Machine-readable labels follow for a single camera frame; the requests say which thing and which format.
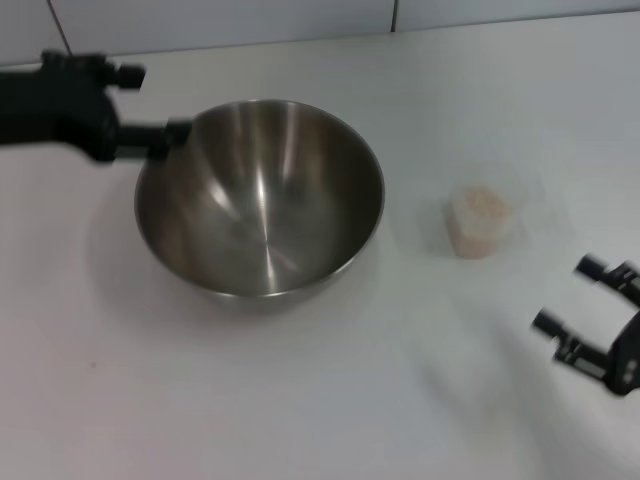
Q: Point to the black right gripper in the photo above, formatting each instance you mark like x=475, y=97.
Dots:
x=627, y=360

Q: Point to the stainless steel mixing bowl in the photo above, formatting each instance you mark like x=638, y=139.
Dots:
x=260, y=210

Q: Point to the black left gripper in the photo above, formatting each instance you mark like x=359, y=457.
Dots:
x=60, y=107

